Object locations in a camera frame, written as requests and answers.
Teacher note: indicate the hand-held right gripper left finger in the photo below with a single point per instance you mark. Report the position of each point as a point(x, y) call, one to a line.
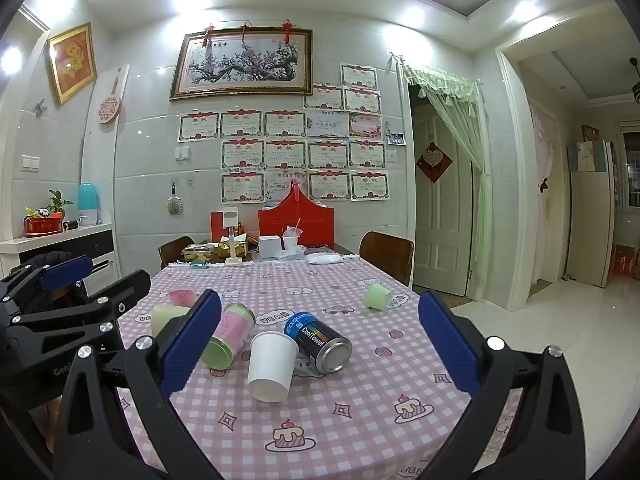
point(192, 345)

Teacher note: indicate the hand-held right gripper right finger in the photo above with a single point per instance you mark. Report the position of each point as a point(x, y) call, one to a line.
point(447, 345)

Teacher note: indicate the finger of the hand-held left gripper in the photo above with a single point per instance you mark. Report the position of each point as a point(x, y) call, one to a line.
point(67, 271)
point(127, 292)

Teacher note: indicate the white paper cup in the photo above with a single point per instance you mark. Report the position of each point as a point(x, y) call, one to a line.
point(270, 367)

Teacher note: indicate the pale green cup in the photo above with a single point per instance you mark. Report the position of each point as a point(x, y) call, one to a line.
point(166, 317)

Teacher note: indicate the pink cup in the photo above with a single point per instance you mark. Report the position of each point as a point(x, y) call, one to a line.
point(182, 297)

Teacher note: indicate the white cup with straws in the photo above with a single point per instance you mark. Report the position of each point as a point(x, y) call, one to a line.
point(290, 241)

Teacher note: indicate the white side cabinet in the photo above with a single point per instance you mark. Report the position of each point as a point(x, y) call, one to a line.
point(95, 247)

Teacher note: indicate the pink and green can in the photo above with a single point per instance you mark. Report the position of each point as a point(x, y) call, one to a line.
point(229, 334)

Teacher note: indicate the potted plant in red pot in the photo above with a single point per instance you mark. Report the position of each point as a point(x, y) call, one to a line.
point(42, 225)

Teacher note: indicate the brown wooden chair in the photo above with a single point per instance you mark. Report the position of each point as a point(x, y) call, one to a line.
point(387, 252)
point(176, 251)

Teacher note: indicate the turquoise humidifier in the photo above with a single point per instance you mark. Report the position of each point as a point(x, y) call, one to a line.
point(89, 205)

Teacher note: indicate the clear food container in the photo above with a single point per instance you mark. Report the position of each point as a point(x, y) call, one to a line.
point(196, 255)

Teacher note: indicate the hanging white brush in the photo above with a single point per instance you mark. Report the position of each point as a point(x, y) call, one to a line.
point(173, 206)

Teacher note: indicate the white panel door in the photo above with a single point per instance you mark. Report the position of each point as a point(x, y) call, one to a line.
point(440, 240)

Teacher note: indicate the yellow snack packets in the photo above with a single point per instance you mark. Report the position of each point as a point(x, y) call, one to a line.
point(239, 248)

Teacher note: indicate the pink checked tablecloth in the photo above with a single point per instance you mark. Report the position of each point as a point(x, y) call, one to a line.
point(350, 390)

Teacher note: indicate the small white box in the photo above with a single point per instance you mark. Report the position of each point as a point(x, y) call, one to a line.
point(270, 247)

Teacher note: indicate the blue metal can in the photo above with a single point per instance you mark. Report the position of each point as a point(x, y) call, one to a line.
point(320, 342)

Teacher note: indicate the white desk lamp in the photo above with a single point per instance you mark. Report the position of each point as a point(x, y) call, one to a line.
point(232, 220)

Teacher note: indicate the red gift bag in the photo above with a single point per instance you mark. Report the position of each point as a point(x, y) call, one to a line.
point(272, 222)

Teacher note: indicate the green lace door curtain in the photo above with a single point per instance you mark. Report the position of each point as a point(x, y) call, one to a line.
point(482, 200)

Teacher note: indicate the white plastic bag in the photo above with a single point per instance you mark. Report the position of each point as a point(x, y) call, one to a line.
point(324, 258)

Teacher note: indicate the red diamond door ornament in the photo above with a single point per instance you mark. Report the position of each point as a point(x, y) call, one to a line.
point(434, 162)

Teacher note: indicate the white refrigerator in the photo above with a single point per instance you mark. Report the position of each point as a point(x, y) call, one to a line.
point(590, 220)

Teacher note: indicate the red cardboard boxes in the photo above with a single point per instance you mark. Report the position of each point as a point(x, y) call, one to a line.
point(625, 261)

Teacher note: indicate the gold framed red picture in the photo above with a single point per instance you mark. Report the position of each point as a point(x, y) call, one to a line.
point(72, 62)

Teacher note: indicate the framed blossom painting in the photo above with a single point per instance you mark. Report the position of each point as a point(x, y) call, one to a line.
point(240, 65)

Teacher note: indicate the picture box on refrigerator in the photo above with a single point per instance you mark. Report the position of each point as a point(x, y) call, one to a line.
point(590, 132)

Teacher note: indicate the red knot ornament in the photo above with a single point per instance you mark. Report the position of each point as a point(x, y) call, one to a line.
point(209, 35)
point(245, 30)
point(286, 32)

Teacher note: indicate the white double wall switch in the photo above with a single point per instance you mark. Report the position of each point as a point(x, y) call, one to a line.
point(31, 162)

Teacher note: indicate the butterfly wall decoration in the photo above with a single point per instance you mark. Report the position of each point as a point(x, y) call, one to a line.
point(40, 107)

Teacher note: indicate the pink fan wall ornament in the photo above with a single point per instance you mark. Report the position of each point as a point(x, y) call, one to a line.
point(111, 105)

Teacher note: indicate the group of wall certificates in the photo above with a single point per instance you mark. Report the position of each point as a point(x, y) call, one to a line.
point(285, 152)

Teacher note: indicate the small wall photo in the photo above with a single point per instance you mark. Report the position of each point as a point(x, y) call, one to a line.
point(396, 138)

